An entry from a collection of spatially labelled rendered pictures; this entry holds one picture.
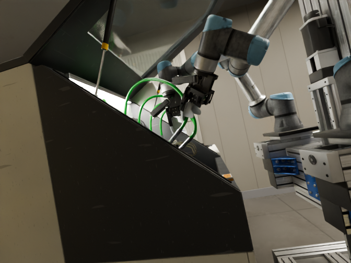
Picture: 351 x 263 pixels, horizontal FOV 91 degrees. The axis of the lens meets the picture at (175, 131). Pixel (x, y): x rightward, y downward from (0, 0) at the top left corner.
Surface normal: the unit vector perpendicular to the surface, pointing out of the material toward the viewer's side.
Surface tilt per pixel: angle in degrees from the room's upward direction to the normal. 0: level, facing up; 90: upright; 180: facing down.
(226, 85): 90
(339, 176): 90
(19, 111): 90
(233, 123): 90
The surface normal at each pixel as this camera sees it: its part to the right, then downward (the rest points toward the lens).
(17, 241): -0.18, 0.00
